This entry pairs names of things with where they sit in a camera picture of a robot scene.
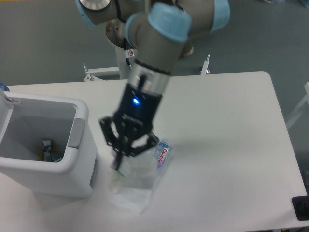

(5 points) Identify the clear plastic bag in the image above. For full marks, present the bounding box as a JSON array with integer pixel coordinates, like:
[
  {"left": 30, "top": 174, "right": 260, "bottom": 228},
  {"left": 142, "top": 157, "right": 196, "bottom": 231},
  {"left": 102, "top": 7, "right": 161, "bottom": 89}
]
[{"left": 108, "top": 151, "right": 158, "bottom": 212}]

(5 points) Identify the crushed clear plastic bottle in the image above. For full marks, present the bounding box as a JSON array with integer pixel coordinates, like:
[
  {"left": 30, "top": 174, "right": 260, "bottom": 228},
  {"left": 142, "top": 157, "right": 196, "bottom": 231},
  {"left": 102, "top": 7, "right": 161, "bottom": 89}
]
[{"left": 135, "top": 138, "right": 172, "bottom": 194}]

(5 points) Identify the trash carton in bin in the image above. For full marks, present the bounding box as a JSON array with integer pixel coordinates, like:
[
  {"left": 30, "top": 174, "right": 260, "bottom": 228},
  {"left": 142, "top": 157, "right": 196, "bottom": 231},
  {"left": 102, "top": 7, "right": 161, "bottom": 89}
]
[{"left": 39, "top": 140, "right": 64, "bottom": 163}]

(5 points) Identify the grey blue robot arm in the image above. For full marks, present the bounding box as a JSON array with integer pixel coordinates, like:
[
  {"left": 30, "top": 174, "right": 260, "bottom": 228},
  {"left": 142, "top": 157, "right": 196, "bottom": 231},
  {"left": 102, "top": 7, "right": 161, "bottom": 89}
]
[{"left": 76, "top": 0, "right": 230, "bottom": 170}]

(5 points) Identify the white trash can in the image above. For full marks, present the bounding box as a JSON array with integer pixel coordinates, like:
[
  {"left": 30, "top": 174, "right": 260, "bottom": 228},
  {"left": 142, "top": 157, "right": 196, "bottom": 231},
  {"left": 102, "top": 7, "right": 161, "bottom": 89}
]
[{"left": 0, "top": 91, "right": 99, "bottom": 198}]

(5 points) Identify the blue object at left edge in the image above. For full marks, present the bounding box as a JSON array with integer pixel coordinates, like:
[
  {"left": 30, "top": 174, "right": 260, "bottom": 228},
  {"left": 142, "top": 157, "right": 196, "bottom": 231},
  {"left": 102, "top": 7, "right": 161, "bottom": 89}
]
[{"left": 0, "top": 82, "right": 10, "bottom": 92}]

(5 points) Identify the black device at table edge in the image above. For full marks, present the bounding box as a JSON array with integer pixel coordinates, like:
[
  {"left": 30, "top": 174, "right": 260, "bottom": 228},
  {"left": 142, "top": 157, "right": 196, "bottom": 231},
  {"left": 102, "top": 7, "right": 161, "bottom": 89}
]
[{"left": 292, "top": 195, "right": 309, "bottom": 221}]

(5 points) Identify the white frame at right edge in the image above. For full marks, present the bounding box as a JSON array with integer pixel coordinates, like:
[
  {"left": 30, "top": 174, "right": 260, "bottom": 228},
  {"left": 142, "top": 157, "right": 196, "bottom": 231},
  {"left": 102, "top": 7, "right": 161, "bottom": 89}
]
[{"left": 285, "top": 82, "right": 309, "bottom": 130}]

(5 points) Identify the person's shoe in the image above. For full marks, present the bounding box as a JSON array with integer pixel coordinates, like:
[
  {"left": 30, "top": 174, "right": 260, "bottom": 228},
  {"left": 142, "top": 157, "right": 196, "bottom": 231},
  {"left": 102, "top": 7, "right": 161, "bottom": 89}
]
[{"left": 180, "top": 40, "right": 194, "bottom": 58}]

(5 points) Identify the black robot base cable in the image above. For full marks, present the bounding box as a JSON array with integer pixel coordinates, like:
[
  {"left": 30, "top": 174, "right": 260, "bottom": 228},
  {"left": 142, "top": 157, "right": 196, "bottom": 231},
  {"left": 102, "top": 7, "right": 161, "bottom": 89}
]
[{"left": 123, "top": 37, "right": 133, "bottom": 68}]

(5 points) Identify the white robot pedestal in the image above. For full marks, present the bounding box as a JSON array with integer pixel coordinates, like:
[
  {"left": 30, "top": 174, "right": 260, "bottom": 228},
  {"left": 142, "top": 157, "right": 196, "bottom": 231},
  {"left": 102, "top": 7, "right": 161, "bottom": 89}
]
[{"left": 83, "top": 46, "right": 211, "bottom": 82}]

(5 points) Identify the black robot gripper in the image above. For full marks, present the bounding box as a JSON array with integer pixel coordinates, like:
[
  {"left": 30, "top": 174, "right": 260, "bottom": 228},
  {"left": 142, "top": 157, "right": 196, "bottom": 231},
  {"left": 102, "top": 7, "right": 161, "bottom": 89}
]
[{"left": 99, "top": 84, "right": 163, "bottom": 171}]

